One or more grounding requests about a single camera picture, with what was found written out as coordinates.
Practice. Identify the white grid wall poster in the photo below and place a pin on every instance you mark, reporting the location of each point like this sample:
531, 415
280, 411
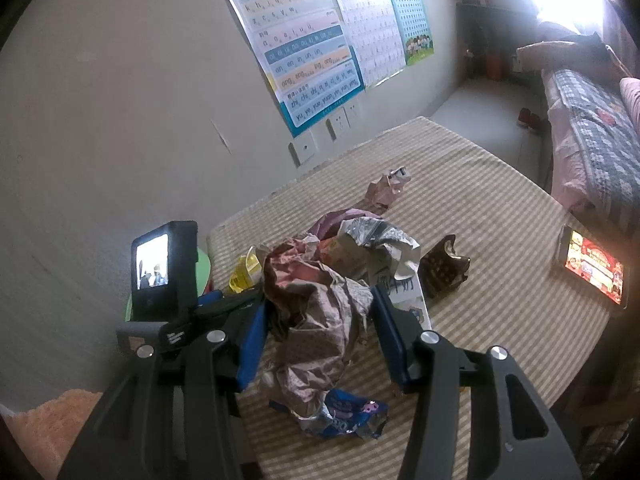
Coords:
370, 25

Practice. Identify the purple crumpled wrapper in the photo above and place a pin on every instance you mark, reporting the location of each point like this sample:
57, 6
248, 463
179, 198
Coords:
335, 222

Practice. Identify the pink bed sheet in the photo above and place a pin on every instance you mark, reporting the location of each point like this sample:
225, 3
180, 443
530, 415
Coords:
565, 160

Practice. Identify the smartphone with lit screen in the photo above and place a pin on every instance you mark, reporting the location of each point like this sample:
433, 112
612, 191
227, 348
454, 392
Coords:
595, 265

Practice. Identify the teal wall poster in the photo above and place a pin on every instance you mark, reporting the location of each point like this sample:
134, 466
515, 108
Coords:
410, 15

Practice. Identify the orange fluffy rug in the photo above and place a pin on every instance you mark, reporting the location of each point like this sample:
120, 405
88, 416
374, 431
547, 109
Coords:
55, 430

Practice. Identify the dark cabinet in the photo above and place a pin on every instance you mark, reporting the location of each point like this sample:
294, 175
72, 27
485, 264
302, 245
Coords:
480, 35

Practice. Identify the pink crushed carton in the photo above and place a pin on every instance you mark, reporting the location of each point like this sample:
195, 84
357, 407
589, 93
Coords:
385, 187

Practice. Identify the brown crumpled wrapper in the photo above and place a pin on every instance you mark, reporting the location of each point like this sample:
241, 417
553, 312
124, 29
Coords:
442, 265

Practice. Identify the white printed crumpled wrapper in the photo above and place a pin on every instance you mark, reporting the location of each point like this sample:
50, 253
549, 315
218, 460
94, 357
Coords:
380, 240

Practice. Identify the beige and dark cushion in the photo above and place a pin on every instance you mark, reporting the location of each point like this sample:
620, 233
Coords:
555, 50

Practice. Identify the green bin with red liner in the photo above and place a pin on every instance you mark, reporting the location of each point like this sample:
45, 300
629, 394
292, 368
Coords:
205, 266

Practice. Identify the large pink paper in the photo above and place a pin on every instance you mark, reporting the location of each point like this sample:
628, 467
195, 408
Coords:
320, 320

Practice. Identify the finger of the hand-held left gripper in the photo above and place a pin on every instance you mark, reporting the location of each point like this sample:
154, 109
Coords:
209, 298
235, 304

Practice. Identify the blue patchwork quilt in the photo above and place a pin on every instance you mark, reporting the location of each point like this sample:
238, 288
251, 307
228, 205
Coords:
595, 130

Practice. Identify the blue crumpled snack wrapper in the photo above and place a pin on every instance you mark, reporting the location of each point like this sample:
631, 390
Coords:
345, 412

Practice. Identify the red container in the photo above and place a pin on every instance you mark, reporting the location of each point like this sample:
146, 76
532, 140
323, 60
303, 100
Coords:
494, 66

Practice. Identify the blue alphabet wall poster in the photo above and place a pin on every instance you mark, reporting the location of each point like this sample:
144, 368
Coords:
295, 45

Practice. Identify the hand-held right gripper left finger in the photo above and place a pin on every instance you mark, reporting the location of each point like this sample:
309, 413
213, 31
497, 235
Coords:
251, 347

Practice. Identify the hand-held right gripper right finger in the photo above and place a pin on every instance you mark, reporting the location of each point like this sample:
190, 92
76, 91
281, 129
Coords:
391, 342

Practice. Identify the pink pillow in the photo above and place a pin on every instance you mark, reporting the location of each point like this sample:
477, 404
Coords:
632, 100

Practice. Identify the red shoes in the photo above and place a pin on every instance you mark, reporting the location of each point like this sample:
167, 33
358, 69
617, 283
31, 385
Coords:
529, 120

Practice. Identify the yellow wrapper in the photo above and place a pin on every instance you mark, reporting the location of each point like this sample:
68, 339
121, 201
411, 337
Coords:
242, 272

